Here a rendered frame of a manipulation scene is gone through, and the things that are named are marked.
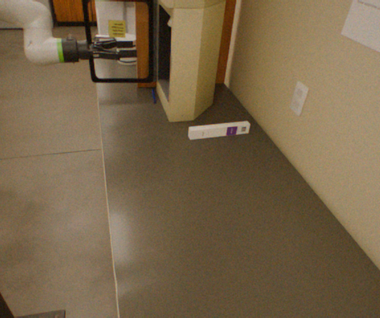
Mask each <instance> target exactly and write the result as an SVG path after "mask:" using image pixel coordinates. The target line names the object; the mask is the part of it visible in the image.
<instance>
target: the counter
mask: <svg viewBox="0 0 380 318"><path fill-rule="evenodd" d="M96 84H97V98H98V106H99V120H100V128H101V142H102V150H103V164H104V173H105V187H106V194H107V209H108V216H109V231H110V240H111V246H112V253H113V268H114V274H115V286H116V293H117V312H118V318H380V269H378V268H377V267H376V265H375V264H374V263H373V262H372V260H371V259H370V258H369V257H368V255H366V253H365V252H364V251H363V250H362V248H361V247H360V245H359V244H358V243H357V242H356V241H355V240H354V239H353V238H352V236H351V235H350V234H349V233H348V232H347V230H345V228H344V227H343V225H342V224H341V222H339V220H338V219H337V218H336V217H335V215H334V214H332V213H331V212H330V210H329V209H328V208H327V206H326V205H325V204H324V202H323V201H322V200H321V199H320V198H319V196H317V194H316V193H315V192H314V190H313V189H312V188H311V187H310V185H308V183H307V182H306V181H305V180H304V179H303V177H302V176H301V175H300V173H298V171H297V169H296V168H295V167H294V166H293V165H292V163H290V161H289V160H288V159H286V157H285V156H284V155H283V154H282V151H280V149H279V148H278V147H277V146H276V145H275V143H274V142H273V141H272V140H271V139H270V138H269V137H268V135H267V134H266V133H265V131H264V130H263V129H262V128H261V127H260V126H259V125H258V123H257V122H256V120H255V119H254V118H253V117H252V116H251V114H249V112H248V111H247V110H246V109H245V108H244V106H243V104H241V102H240V101H239V100H237V98H236V97H235V96H234V94H233V93H232V92H231V91H230V90H229V88H228V87H227V85H226V84H225V83H216V84H215V87H214V97H213V104H212V105H211V106H210V107H209V108H207V109H206V110H205V111H203V112H202V113H201V114H200V115H199V116H198V117H197V118H196V119H194V120H192V121H175V122H170V121H169V119H168V117H167V115H166V112H165V110H164V106H162V103H161V101H160V98H159V97H158V94H157V92H156V87H138V86H137V83H96ZM152 90H154V93H155V98H156V103H154V99H153V95H152ZM240 121H248V123H249V124H250V128H249V131H248V133H244V134H232V135H226V136H214V137H208V138H201V139H198V138H196V139H195V140H190V138H189V136H188V132H189V127H198V126H205V125H218V124H226V123H232V122H237V123H239V122H240Z"/></svg>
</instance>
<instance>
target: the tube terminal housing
mask: <svg viewBox="0 0 380 318"><path fill-rule="evenodd" d="M225 3H226V0H174V8H172V9H168V8H166V6H165V5H164V4H163V3H162V2H161V0H158V25H159V5H161V6H162V7H163V8H164V9H165V10H166V12H167V13H168V14H169V15H170V17H171V57H172V58H171V73H170V77H169V103H168V102H167V99H166V97H165V95H164V93H163V91H162V89H161V87H160V85H159V83H158V67H157V82H156V92H157V94H158V97H159V98H160V101H161V103H162V106H164V110H165V112H166V115H167V117H168V119H169V121H170V122H175V121H192V120H194V119H196V118H197V117H198V116H199V115H200V114H201V113H202V112H203V111H205V110H206V109H207V108H209V107H210V106H211V105H212V104H213V97H214V87H215V81H216V72H217V66H218V56H219V50H220V40H221V34H222V24H223V18H224V9H225Z"/></svg>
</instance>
